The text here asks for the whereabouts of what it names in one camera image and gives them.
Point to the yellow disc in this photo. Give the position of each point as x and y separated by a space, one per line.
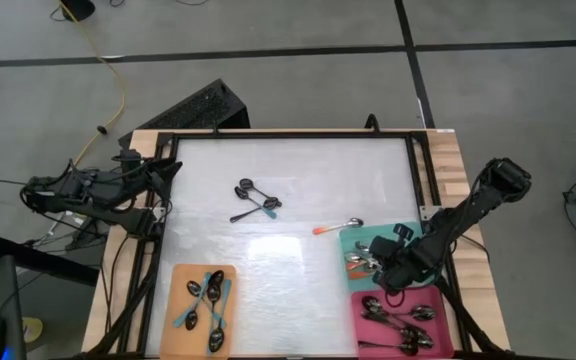
34 330

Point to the black round floor object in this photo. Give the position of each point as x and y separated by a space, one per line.
79 7

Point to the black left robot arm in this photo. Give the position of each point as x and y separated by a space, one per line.
93 212

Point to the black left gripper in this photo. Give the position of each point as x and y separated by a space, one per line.
150 177

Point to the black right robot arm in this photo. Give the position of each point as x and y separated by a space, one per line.
468 212

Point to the black table frame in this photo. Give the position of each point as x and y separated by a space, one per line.
293 135

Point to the pink plastic bin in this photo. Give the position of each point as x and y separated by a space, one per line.
440 296

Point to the orange plastic bin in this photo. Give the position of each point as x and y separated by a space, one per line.
178 345

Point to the teal plastic bin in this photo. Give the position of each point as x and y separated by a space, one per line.
353 235

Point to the black floor bar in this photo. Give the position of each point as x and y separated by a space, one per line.
43 257

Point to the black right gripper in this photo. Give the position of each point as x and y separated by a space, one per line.
403 265

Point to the wooden table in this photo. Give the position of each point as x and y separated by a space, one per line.
473 300

